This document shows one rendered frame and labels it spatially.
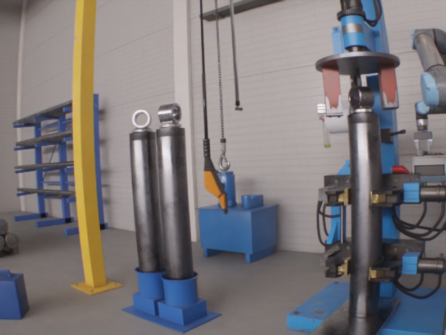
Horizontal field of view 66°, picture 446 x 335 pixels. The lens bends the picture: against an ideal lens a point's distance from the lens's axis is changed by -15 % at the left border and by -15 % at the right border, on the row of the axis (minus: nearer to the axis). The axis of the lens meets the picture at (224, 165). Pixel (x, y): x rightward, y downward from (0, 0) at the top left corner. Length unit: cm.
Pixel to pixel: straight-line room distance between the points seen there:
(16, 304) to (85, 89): 212
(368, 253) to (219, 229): 269
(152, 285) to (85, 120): 170
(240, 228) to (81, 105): 227
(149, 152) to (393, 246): 193
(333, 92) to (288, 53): 272
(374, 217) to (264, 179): 297
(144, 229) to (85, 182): 99
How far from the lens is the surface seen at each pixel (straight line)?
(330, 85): 251
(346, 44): 258
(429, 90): 167
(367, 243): 250
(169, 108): 286
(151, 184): 307
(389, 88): 255
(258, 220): 467
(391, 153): 289
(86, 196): 385
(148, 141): 307
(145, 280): 318
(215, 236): 492
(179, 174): 282
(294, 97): 503
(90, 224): 388
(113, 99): 765
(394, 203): 237
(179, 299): 297
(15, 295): 336
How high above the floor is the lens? 123
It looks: 1 degrees down
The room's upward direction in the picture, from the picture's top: 3 degrees counter-clockwise
